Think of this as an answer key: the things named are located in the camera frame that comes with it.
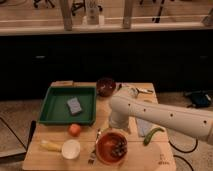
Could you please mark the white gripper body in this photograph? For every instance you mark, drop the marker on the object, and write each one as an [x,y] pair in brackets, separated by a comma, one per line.
[118,121]

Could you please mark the dark grape bunch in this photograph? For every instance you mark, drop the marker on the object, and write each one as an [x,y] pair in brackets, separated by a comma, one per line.
[119,150]

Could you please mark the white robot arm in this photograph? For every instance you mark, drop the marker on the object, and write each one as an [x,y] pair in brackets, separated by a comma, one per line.
[192,122]

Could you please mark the red bowl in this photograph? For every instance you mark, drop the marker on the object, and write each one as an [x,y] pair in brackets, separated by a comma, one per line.
[104,146]

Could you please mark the dark purple bowl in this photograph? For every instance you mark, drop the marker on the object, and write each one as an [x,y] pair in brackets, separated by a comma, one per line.
[105,87]

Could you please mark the grey cloth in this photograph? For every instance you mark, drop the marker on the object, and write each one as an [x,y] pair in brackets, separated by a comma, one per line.
[143,127]

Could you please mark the metal measuring cup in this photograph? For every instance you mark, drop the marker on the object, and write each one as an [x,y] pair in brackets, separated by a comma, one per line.
[132,91]

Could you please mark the green chili pepper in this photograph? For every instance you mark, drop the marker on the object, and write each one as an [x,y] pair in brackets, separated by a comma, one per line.
[149,136]

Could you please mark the orange fruit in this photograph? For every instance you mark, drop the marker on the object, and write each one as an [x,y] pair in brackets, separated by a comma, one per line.
[74,130]

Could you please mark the metal fork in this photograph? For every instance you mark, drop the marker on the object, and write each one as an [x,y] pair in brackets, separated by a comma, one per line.
[93,153]

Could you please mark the green plastic tray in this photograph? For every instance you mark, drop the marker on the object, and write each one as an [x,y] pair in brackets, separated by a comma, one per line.
[55,110]

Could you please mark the white cup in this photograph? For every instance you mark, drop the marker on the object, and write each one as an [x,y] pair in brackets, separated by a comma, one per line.
[71,149]

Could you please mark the blue black device on floor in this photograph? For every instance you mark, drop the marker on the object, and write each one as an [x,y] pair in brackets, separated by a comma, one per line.
[200,99]

